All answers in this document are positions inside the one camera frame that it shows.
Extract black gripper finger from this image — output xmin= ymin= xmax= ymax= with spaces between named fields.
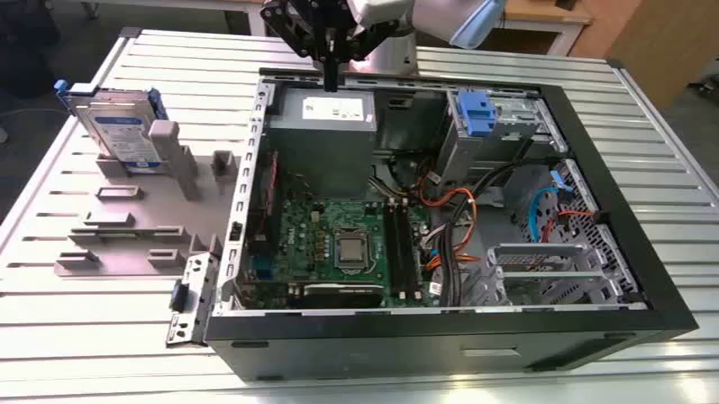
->
xmin=260 ymin=0 xmax=333 ymax=93
xmin=331 ymin=21 xmax=399 ymax=93

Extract hard disk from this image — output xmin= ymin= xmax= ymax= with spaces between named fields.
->
xmin=53 ymin=79 xmax=169 ymax=176

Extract red yellow disk power wire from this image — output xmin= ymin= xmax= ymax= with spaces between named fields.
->
xmin=552 ymin=209 xmax=596 ymax=239

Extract blue drive latch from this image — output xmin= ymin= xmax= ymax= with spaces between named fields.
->
xmin=457 ymin=90 xmax=500 ymax=138

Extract grey power supply unit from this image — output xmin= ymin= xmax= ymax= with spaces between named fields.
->
xmin=263 ymin=86 xmax=379 ymax=199

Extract metal drive cage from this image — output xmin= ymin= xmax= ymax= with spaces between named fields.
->
xmin=435 ymin=86 xmax=565 ymax=186

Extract green motherboard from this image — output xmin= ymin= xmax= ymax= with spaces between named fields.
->
xmin=245 ymin=197 xmax=437 ymax=308

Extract silver CPU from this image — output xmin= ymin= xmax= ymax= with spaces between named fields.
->
xmin=337 ymin=239 xmax=369 ymax=260

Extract black RAM slot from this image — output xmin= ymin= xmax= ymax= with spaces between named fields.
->
xmin=388 ymin=198 xmax=411 ymax=302
xmin=401 ymin=198 xmax=427 ymax=301
xmin=395 ymin=198 xmax=419 ymax=301
xmin=383 ymin=198 xmax=404 ymax=302

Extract grey parts rack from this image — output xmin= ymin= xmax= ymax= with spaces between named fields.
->
xmin=53 ymin=120 xmax=248 ymax=279

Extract wooden cabinet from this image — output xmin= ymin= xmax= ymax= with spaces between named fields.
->
xmin=569 ymin=0 xmax=719 ymax=111

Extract CPU socket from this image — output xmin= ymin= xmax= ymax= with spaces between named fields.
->
xmin=331 ymin=226 xmax=376 ymax=277

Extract black graphics card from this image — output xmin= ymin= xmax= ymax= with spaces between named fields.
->
xmin=285 ymin=280 xmax=388 ymax=311

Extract small dark latch knob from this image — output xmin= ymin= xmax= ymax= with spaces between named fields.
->
xmin=169 ymin=279 xmax=190 ymax=313

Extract black PC case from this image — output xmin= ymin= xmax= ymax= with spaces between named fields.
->
xmin=204 ymin=66 xmax=700 ymax=382

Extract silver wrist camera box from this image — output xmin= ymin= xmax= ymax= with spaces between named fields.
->
xmin=345 ymin=0 xmax=417 ymax=41

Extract red twisted fan wire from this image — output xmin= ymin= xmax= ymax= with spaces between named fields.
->
xmin=263 ymin=149 xmax=281 ymax=241

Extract yellow black power wires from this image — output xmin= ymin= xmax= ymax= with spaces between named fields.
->
xmin=367 ymin=174 xmax=423 ymax=201

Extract orange power wire bundle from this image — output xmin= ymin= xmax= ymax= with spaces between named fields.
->
xmin=417 ymin=187 xmax=484 ymax=274

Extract blue cable clip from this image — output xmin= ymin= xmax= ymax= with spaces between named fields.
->
xmin=548 ymin=165 xmax=573 ymax=194

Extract grey ribbon wires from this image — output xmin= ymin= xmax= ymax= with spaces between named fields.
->
xmin=420 ymin=225 xmax=448 ymax=247

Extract blue data wire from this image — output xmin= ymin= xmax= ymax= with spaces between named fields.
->
xmin=529 ymin=187 xmax=563 ymax=245

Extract black cable bundle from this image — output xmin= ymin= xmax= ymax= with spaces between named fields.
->
xmin=437 ymin=157 xmax=563 ymax=306

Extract grey metal hinged bracket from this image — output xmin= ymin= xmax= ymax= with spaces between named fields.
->
xmin=164 ymin=251 xmax=221 ymax=348

